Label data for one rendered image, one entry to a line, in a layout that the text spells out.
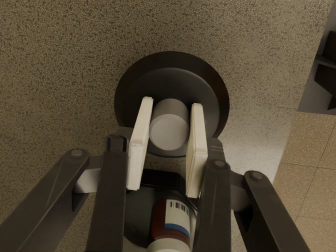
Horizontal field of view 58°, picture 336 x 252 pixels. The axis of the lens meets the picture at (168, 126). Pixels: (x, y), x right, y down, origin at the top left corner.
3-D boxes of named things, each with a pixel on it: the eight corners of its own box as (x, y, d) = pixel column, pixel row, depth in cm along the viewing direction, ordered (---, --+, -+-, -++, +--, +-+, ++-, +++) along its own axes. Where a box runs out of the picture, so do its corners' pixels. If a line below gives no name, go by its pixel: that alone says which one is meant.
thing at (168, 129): (116, 137, 28) (99, 180, 22) (122, 37, 24) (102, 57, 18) (214, 150, 28) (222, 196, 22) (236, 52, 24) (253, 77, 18)
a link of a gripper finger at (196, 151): (194, 152, 16) (208, 154, 16) (192, 102, 22) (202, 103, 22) (185, 198, 17) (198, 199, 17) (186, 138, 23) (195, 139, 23)
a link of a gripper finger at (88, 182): (121, 200, 15) (61, 193, 15) (135, 148, 20) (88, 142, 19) (123, 175, 14) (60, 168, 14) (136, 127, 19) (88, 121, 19)
